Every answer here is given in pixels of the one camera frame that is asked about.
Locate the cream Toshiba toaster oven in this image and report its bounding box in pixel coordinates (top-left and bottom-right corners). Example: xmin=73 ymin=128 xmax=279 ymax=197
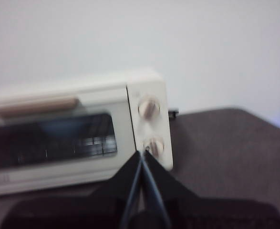
xmin=0 ymin=69 xmax=174 ymax=198

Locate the beige oven knob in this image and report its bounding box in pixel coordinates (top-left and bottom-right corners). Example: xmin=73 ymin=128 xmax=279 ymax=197
xmin=143 ymin=136 xmax=165 ymax=158
xmin=137 ymin=95 xmax=161 ymax=119

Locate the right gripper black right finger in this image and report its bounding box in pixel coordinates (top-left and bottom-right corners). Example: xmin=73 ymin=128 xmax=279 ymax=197
xmin=144 ymin=151 xmax=280 ymax=229

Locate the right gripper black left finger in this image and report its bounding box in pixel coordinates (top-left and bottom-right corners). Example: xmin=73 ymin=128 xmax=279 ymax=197
xmin=0 ymin=151 xmax=142 ymax=229

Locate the oven door with beige handle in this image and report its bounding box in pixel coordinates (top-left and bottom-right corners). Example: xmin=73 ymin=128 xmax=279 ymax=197
xmin=0 ymin=86 xmax=140 ymax=191

